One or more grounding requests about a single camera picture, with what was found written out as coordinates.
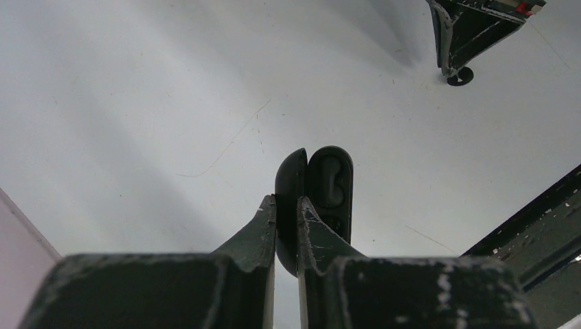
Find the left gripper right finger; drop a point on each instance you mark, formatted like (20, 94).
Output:
(341, 288)

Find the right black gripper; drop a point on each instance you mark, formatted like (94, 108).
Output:
(465, 29)

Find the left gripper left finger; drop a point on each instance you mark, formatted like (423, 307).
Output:
(231, 287)

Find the black earbud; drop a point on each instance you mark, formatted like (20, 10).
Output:
(462, 78)
(331, 194)

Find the black earbud charging case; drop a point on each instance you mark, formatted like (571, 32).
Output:
(300, 176)

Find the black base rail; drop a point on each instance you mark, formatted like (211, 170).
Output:
(541, 245)

